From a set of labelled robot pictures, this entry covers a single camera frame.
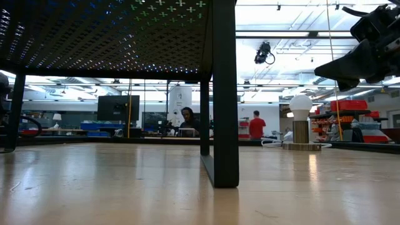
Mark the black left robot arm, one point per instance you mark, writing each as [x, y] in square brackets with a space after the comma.
[3, 90]

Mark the blue background bin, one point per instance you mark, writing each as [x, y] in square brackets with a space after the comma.
[93, 126]

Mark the black shelf with bins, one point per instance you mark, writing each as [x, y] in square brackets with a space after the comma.
[340, 112]

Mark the brass lamp with white bulb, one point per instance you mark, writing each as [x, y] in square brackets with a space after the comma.
[300, 131]

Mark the black aluminium table frame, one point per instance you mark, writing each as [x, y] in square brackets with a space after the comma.
[93, 140]

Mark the black overhead rig bar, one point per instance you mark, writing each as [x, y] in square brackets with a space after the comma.
[312, 34]

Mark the person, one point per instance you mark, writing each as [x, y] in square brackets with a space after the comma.
[257, 126]
[189, 117]

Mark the black monitor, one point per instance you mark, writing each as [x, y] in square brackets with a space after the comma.
[115, 107]

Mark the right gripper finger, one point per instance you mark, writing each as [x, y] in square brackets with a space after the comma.
[347, 84]
[350, 67]

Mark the black perforated metal riser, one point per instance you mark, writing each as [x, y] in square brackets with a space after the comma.
[223, 93]

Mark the background robot workstation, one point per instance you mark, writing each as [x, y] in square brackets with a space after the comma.
[167, 93]

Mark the red bin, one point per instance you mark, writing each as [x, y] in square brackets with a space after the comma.
[348, 105]

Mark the white table lamp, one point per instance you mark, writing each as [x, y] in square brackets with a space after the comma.
[57, 117]

